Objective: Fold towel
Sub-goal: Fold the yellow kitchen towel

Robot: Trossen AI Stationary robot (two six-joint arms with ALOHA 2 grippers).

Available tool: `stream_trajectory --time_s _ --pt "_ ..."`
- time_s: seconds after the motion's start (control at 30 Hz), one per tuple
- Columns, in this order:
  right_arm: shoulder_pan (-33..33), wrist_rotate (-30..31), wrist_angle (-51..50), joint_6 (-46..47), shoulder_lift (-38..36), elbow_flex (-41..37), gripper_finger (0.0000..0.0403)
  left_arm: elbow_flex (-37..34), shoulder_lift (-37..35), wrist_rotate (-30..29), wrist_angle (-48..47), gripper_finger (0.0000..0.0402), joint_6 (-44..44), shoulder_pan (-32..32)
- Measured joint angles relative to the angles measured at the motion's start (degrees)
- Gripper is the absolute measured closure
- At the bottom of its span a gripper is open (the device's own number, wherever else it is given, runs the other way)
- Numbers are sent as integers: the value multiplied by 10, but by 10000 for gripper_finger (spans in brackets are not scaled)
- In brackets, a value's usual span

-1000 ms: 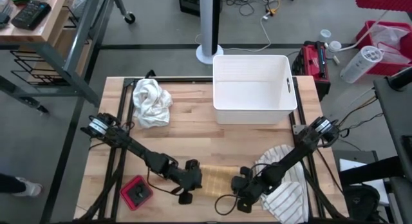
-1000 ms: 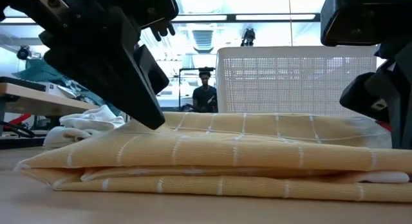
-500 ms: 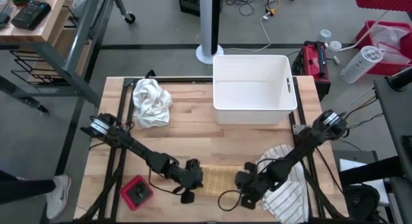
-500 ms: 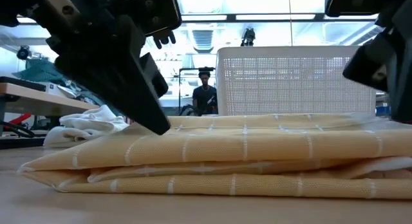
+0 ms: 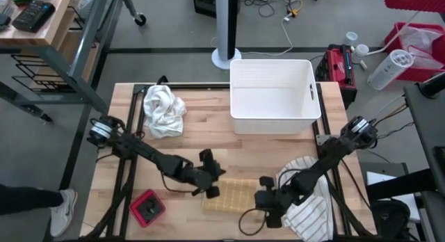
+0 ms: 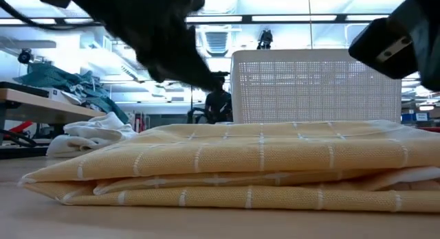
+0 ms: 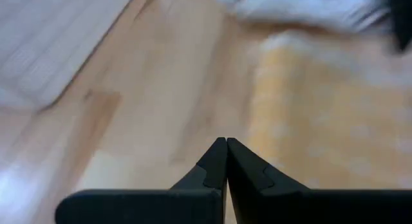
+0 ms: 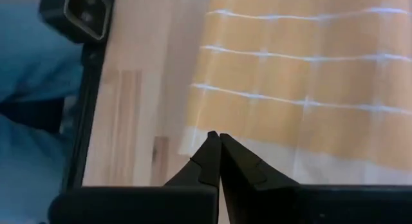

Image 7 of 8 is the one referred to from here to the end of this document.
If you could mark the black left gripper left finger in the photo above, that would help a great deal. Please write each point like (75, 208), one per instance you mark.
(161, 206)

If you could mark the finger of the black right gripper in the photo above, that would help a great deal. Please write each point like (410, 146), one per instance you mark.
(402, 18)

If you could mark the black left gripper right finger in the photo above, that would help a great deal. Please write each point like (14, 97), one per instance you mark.
(289, 206)

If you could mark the yellow checked towel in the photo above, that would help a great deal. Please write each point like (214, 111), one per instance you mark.
(322, 121)

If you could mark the white striped towel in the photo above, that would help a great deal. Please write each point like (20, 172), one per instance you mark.
(305, 8)

